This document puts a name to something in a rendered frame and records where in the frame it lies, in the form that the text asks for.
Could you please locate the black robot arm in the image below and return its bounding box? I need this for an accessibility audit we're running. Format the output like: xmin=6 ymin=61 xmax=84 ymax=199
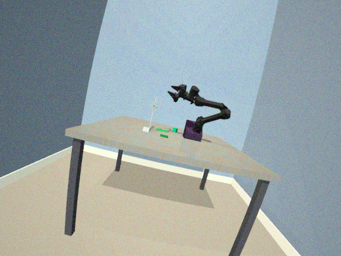
xmin=180 ymin=84 xmax=231 ymax=134

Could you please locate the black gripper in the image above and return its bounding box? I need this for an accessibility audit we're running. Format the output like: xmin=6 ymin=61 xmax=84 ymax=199
xmin=168 ymin=84 xmax=189 ymax=102

